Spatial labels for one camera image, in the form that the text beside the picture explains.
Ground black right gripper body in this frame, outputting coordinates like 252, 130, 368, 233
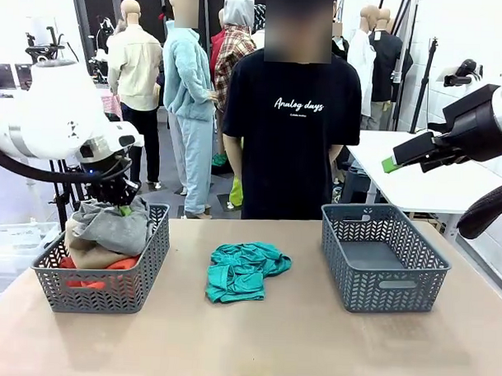
433, 82, 502, 164

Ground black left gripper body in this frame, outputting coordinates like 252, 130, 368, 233
75, 143, 143, 208

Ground grey knit garment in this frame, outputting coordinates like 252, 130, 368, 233
70, 194, 155, 258

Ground orange t-shirt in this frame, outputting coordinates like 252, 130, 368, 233
59, 251, 141, 290

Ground beige garment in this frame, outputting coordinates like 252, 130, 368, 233
63, 220, 142, 271

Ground teal garment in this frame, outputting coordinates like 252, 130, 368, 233
205, 240, 293, 307

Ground person's left forearm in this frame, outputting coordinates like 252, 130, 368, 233
328, 144, 345, 188

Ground person's right forearm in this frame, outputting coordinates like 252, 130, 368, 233
223, 135, 245, 185

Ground black backdrop stand poles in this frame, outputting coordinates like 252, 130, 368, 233
391, 0, 420, 133

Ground large white table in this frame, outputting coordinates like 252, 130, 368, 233
344, 129, 502, 217

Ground black light stand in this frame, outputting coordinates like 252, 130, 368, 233
410, 35, 441, 136

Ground dark grey floor bin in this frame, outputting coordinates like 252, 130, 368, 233
340, 170, 376, 205

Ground grey plastic lattice basket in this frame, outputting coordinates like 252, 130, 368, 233
29, 200, 172, 317
317, 201, 455, 317

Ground table with red checked cloth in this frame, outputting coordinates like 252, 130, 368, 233
99, 87, 124, 121

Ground mannequin in black shirt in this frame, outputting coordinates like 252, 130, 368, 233
364, 6, 415, 133

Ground mannequin in white shirt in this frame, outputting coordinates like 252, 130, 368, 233
345, 4, 378, 119

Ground mannequin in cream jacket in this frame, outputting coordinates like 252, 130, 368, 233
101, 0, 167, 186

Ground clear plastic storage bin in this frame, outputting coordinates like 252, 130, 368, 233
0, 219, 62, 314

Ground mannequin in dark jacket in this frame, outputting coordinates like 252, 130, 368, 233
330, 21, 352, 63

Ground person in black t-shirt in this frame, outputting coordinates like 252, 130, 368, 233
218, 0, 366, 224

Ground mannequin in light blue fleece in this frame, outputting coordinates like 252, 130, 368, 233
156, 0, 222, 220

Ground black monitor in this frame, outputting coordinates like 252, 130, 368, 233
0, 62, 14, 91
13, 63, 35, 89

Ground mannequin in red top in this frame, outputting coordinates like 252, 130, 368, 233
209, 8, 226, 68

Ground mannequin in plaid hoodie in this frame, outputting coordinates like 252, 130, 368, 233
209, 0, 259, 168

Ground mannequin with patterned scarf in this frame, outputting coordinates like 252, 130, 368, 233
251, 4, 267, 49

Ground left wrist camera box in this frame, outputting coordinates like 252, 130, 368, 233
107, 120, 146, 148

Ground black camera tripod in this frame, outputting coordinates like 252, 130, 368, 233
47, 158, 97, 233

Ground black right arm cable sleeve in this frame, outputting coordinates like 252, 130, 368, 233
456, 174, 502, 242

